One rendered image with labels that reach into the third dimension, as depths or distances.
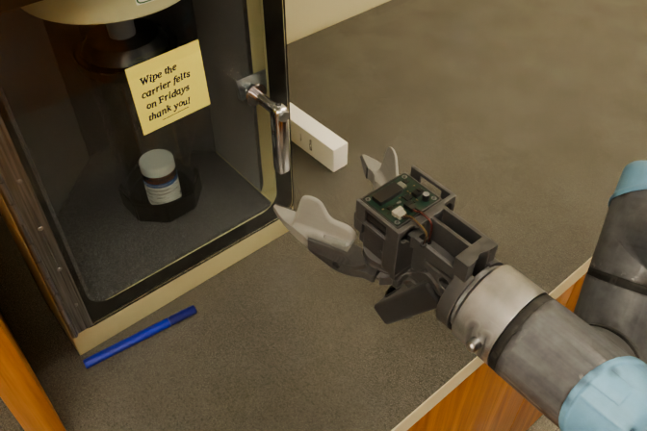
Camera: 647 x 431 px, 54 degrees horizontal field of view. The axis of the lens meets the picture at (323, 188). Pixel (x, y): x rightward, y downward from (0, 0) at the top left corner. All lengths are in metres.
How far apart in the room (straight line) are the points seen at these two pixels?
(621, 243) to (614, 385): 0.14
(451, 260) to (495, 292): 0.05
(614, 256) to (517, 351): 0.14
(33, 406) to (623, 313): 0.54
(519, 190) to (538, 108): 0.22
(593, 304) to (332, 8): 0.94
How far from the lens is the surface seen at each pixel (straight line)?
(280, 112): 0.65
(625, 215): 0.59
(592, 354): 0.50
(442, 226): 0.53
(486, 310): 0.51
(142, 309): 0.81
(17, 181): 0.61
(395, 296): 0.61
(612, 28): 1.46
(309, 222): 0.59
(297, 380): 0.75
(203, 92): 0.65
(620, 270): 0.58
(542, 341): 0.50
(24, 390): 0.67
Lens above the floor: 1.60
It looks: 44 degrees down
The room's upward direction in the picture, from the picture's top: straight up
